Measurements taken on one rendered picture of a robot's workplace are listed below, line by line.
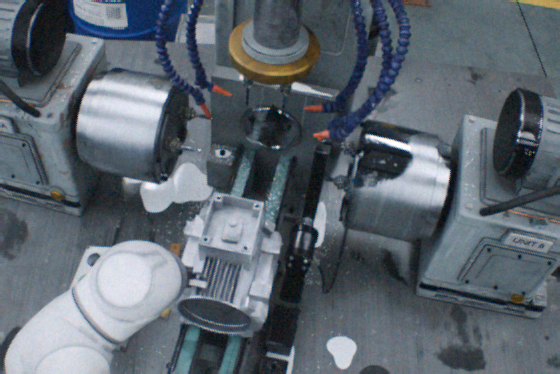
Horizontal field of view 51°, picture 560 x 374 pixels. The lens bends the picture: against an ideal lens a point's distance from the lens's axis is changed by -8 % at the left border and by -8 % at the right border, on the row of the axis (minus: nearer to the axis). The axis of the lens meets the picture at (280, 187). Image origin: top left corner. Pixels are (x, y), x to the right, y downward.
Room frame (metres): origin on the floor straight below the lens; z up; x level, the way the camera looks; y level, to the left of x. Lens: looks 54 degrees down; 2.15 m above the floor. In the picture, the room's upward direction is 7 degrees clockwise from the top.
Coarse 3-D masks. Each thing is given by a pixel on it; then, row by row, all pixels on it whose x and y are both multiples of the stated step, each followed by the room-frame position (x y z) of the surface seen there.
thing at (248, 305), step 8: (208, 208) 0.69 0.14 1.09; (200, 216) 0.68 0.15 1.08; (264, 224) 0.67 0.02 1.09; (272, 224) 0.68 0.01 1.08; (264, 232) 0.66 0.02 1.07; (272, 232) 0.66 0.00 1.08; (184, 296) 0.50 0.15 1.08; (240, 304) 0.49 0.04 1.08; (248, 304) 0.49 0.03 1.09; (256, 304) 0.50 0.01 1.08; (248, 312) 0.49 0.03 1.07; (184, 320) 0.50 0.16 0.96; (248, 336) 0.49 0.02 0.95
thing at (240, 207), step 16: (224, 208) 0.68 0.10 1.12; (240, 208) 0.68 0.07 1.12; (256, 208) 0.67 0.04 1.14; (208, 224) 0.63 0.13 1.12; (224, 224) 0.64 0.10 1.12; (240, 224) 0.64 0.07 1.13; (256, 224) 0.63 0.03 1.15; (208, 240) 0.59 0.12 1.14; (224, 240) 0.60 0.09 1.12; (240, 240) 0.61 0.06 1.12; (256, 240) 0.62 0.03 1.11; (208, 256) 0.57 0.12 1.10; (224, 256) 0.57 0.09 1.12; (240, 256) 0.57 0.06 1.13
